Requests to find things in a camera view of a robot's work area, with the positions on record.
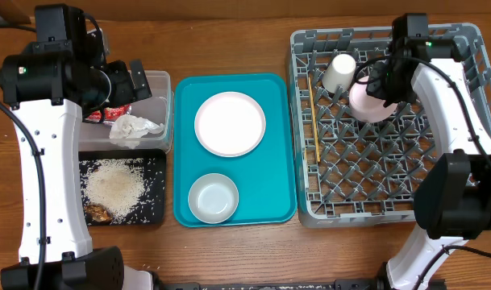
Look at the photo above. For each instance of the grey small bowl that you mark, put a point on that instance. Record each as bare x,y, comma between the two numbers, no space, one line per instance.
213,198

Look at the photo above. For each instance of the black plastic tray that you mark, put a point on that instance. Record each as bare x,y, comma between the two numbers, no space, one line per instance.
150,207

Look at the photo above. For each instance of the teal serving tray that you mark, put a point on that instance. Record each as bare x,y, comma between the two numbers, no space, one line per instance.
265,177

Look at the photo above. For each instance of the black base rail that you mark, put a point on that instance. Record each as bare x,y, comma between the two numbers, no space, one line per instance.
340,284

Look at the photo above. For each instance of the red foil snack wrapper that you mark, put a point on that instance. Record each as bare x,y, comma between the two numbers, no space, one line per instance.
108,115

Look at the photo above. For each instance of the large pink plate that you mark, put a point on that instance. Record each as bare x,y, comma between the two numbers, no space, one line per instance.
230,124

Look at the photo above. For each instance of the grey dishwasher rack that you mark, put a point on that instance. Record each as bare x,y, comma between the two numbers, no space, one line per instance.
368,171

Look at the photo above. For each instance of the clear plastic bin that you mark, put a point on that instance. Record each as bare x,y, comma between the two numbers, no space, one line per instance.
158,109

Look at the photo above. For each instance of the white rice pile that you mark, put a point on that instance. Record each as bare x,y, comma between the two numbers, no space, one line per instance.
115,184

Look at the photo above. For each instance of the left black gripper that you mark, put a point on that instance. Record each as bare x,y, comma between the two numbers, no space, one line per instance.
127,93

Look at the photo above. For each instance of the white paper cup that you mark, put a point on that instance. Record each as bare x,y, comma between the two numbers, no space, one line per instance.
339,73

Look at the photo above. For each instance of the brown food scrap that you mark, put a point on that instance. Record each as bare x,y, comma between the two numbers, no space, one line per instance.
98,213

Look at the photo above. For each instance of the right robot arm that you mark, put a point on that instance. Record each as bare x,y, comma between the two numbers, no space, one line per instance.
452,205

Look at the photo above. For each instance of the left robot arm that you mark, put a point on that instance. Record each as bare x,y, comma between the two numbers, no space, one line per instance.
48,90

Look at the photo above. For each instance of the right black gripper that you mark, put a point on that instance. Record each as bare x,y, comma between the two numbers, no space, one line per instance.
379,86

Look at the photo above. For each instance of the white napkin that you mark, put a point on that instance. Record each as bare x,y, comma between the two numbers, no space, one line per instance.
127,127

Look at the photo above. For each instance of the small pink bowl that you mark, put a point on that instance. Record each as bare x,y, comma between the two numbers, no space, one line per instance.
369,109

